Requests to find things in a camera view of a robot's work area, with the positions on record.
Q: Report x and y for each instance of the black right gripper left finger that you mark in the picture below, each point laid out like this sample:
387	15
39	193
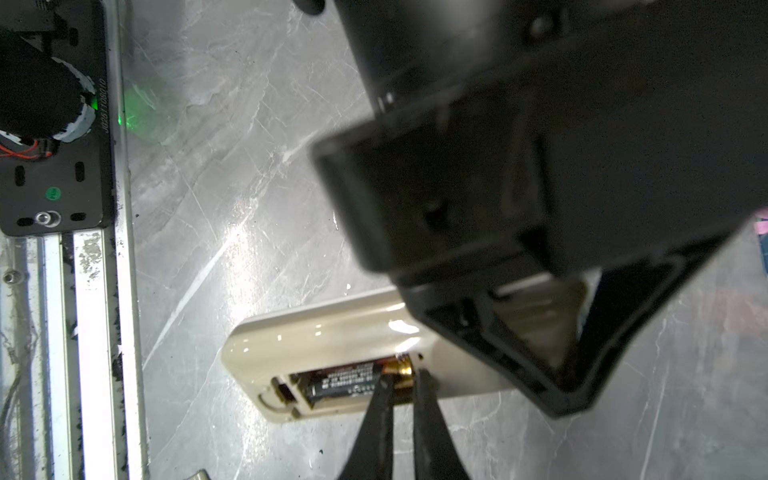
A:
371	456

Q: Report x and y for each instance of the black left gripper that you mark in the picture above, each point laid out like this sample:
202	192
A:
625	135

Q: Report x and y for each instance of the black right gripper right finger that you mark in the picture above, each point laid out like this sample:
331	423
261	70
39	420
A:
435	455

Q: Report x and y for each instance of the black gold battery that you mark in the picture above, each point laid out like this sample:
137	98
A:
355	379

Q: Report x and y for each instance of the beige remote control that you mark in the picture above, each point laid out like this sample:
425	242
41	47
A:
266	354

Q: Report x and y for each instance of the aluminium mounting rail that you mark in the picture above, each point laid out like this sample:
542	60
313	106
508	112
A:
71	401

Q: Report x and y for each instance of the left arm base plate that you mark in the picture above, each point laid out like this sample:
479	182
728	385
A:
56	128

